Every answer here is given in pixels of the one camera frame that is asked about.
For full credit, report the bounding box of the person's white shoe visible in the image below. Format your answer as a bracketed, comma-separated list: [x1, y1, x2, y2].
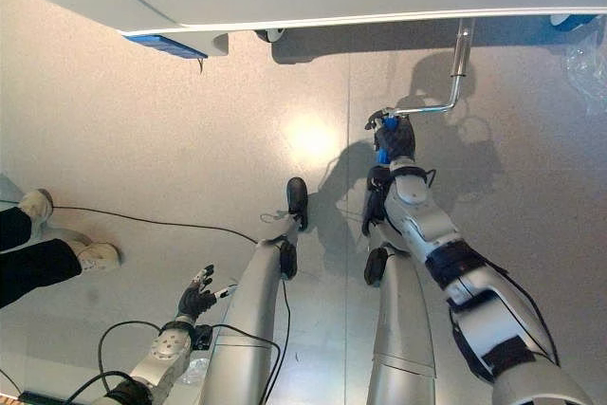
[70, 242, 122, 275]
[18, 188, 54, 222]

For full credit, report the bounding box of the person's leg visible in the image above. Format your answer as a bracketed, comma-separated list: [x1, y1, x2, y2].
[0, 237, 83, 310]
[0, 207, 33, 253]

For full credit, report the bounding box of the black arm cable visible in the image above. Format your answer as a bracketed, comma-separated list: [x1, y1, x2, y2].
[96, 276, 293, 405]

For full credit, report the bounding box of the clear plastic wrap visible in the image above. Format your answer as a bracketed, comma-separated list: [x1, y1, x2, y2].
[561, 32, 607, 115]
[179, 356, 211, 386]

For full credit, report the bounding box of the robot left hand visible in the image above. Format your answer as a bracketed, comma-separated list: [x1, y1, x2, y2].
[177, 263, 239, 321]

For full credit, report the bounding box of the grey bed caster wheel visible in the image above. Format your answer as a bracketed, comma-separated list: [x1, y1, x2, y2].
[255, 28, 286, 44]

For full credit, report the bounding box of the dark robot left foot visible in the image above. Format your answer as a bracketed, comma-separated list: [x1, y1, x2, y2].
[285, 176, 310, 231]

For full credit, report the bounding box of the silver robot left leg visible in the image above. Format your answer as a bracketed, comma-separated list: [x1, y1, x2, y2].
[197, 214, 302, 405]

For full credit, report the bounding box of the black floor cable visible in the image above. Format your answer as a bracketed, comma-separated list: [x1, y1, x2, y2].
[50, 205, 260, 245]

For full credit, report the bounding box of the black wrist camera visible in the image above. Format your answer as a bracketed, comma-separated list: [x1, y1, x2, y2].
[193, 323, 213, 352]

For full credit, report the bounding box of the silver robot right leg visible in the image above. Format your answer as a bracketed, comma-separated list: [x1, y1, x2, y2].
[362, 242, 437, 405]

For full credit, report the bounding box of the silver robot leg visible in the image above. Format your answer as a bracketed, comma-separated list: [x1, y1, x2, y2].
[197, 214, 302, 405]
[362, 242, 437, 405]

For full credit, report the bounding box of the silver bed crank blue grip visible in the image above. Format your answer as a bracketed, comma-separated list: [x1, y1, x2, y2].
[375, 18, 476, 164]

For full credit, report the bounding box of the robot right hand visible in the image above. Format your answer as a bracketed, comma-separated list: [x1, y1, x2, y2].
[364, 109, 417, 164]

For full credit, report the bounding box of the blue bed corner bumper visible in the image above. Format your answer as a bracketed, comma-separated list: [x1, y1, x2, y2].
[121, 33, 210, 61]

